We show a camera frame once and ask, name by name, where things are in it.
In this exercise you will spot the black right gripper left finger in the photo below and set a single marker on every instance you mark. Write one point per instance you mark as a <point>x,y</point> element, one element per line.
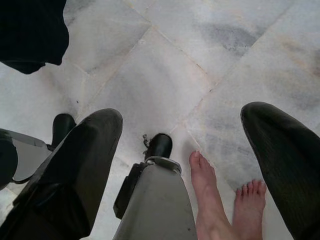
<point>75,162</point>

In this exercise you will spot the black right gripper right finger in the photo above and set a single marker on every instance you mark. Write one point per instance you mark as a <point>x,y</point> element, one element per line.
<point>287,162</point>

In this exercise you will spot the black shirt white print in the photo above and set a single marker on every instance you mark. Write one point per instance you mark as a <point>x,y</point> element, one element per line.
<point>30,32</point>

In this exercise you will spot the black left robot foot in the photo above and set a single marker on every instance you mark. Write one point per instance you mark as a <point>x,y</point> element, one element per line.
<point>62,125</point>

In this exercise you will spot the black robot foot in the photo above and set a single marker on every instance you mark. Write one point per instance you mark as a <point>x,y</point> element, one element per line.
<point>161,146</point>
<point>62,125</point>

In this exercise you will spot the bare human foot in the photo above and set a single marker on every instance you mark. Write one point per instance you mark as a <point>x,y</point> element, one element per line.
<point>247,212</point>
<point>207,195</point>

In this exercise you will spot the black right robot foot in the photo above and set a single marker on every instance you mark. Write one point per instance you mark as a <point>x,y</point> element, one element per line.
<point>161,146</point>

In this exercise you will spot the grey right robot leg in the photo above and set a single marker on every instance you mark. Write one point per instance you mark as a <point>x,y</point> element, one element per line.
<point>160,200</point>

